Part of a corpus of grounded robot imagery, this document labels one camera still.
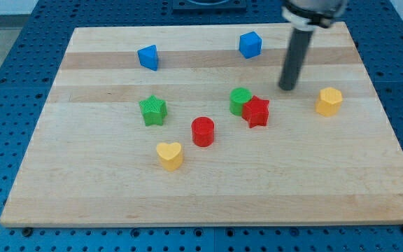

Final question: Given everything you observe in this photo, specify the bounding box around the green cylinder block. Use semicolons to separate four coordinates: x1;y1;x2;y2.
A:
229;87;252;116

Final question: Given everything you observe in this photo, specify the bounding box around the wooden board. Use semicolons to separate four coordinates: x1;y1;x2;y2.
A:
0;22;403;228

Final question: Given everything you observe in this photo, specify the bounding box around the yellow hexagon block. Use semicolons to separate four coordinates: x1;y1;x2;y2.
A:
315;87;343;117

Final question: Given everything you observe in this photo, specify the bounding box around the red cylinder block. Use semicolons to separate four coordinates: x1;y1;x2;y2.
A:
191;117;215;147

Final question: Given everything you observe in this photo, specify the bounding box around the blue cube block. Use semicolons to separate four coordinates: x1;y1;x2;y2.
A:
239;31;262;59

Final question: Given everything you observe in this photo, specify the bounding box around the green star block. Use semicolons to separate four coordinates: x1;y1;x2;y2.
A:
139;95;167;126

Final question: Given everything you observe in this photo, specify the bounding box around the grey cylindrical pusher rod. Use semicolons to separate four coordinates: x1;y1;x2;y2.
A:
278;28;313;91

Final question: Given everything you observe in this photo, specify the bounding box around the yellow heart block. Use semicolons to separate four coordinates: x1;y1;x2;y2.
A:
156;142;184;172

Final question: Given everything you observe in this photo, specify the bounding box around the blue triangular prism block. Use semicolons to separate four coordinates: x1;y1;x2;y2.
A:
137;45;159;71

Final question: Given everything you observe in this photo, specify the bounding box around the red star block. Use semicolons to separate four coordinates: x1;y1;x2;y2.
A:
241;95;270;128

